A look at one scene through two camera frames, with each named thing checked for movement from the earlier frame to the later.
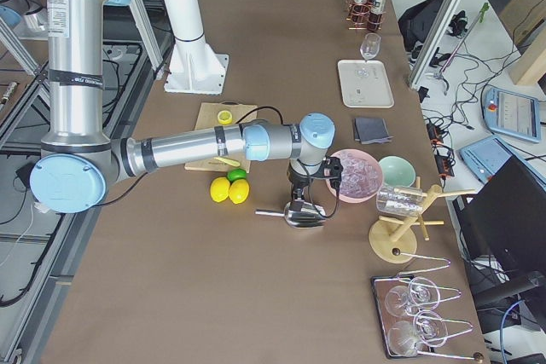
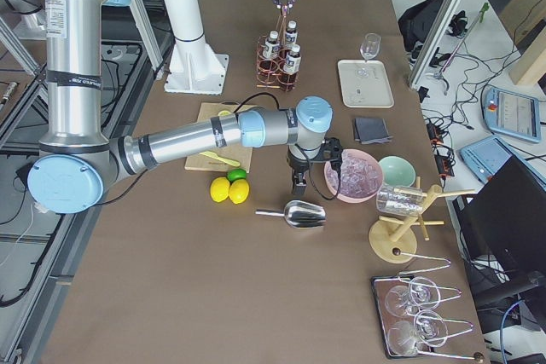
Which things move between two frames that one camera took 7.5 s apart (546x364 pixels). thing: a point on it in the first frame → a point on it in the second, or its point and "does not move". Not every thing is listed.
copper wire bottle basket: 361,16 → 270,72
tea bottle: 378,8 → 272,47
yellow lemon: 219,188 does not move
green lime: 236,173 does not move
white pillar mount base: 194,67 does not move
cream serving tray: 364,84 does not move
